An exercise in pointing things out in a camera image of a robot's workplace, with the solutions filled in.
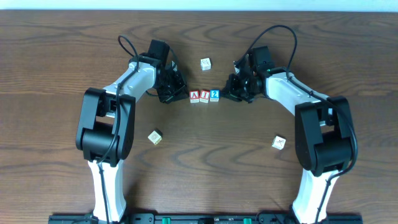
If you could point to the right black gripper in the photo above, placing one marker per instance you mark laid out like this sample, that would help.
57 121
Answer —
236 88

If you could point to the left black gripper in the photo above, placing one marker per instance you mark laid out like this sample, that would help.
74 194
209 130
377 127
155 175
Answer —
173 87

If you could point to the red letter A block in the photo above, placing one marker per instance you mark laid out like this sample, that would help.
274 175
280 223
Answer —
194 96

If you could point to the blue number 2 block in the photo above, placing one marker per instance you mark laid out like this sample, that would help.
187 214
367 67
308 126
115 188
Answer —
214 95

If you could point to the red letter I block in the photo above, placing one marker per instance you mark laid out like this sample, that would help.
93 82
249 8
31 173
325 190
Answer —
204 96

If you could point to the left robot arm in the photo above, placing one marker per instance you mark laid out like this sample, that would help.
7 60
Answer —
105 130

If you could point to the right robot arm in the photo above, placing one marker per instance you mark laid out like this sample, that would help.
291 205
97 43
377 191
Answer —
325 142

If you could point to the white block top centre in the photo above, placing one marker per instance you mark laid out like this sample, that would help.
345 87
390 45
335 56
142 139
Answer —
205 64

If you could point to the white block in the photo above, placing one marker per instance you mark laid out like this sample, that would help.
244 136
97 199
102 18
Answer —
205 64
155 137
278 142

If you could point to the white block lower left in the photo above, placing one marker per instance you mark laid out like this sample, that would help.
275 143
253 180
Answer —
155 137

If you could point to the white block lower right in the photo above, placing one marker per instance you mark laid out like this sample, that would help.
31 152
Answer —
278 142

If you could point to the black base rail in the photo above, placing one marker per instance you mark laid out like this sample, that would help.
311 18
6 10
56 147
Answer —
149 218

